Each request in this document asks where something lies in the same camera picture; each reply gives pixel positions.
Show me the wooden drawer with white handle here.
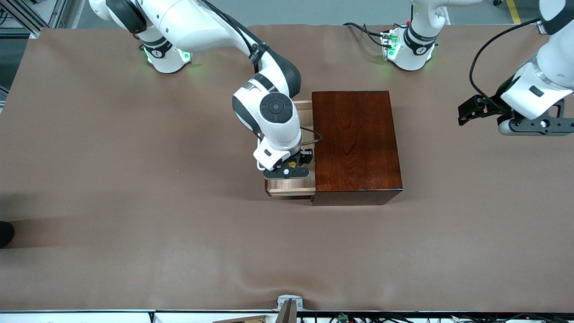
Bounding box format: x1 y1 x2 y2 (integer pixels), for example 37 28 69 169
265 100 318 198

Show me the dark brown wooden cabinet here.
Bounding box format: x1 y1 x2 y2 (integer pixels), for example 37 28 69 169
312 91 403 206

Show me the brown table mat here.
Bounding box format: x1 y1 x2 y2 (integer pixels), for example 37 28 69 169
0 23 574 313

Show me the light brown wooden board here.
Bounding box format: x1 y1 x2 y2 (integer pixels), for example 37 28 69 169
212 315 270 323

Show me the black round object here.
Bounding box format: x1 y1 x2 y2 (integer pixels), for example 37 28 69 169
0 221 15 248

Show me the black left arm base cable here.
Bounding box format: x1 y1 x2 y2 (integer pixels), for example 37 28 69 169
343 22 386 48

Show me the grey metal camera bracket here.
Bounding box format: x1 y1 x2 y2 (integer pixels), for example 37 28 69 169
277 295 304 323

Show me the dark aluminium frame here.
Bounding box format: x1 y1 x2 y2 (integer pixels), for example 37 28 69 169
0 0 74 40

